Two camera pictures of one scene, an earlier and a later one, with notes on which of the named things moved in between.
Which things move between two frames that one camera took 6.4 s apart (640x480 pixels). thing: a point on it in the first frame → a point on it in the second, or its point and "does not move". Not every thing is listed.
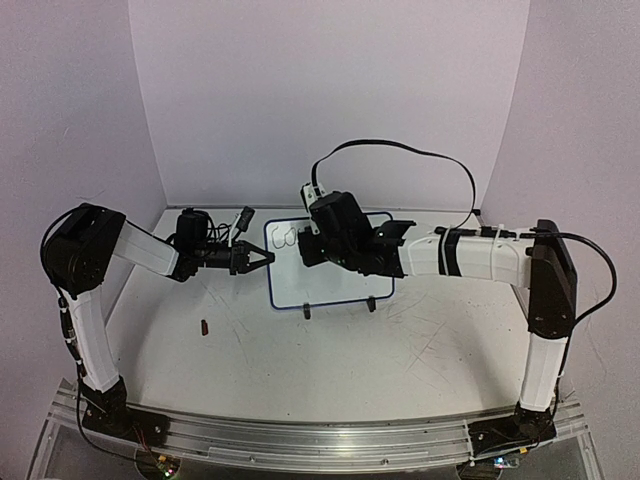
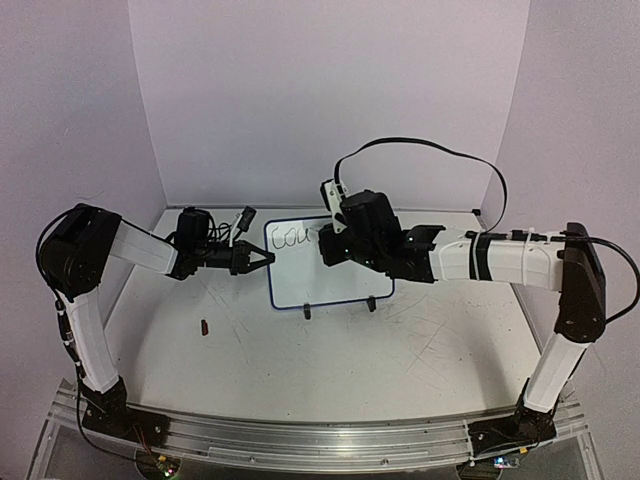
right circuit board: [504, 462] does not move
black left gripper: [241, 256] does not move
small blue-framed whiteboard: [292, 284] does not move
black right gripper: [308, 255] → [330, 258]
